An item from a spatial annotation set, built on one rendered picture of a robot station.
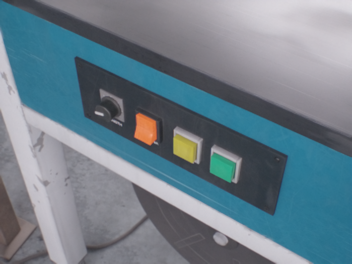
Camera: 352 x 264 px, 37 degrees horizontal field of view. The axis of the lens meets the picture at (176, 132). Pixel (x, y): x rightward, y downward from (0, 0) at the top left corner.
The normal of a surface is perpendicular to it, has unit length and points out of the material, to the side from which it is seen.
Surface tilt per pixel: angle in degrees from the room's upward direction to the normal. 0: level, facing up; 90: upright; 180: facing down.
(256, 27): 0
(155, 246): 0
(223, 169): 90
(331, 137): 90
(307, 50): 0
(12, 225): 90
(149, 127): 89
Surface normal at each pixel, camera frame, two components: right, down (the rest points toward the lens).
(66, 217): 0.82, 0.41
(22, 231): 0.00, -0.70
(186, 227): -0.57, 0.59
